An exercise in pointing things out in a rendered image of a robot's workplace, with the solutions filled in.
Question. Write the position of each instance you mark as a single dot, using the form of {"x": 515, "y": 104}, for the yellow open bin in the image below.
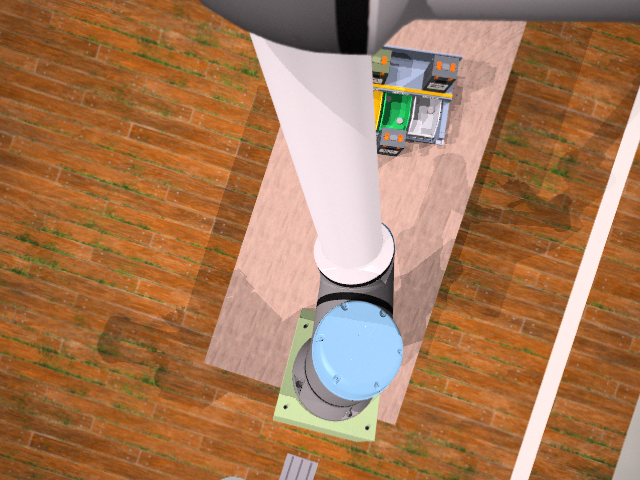
{"x": 377, "y": 105}

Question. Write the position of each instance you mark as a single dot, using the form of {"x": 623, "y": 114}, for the green open bin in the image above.
{"x": 398, "y": 107}

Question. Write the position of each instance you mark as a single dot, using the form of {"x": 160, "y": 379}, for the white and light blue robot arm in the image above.
{"x": 325, "y": 106}

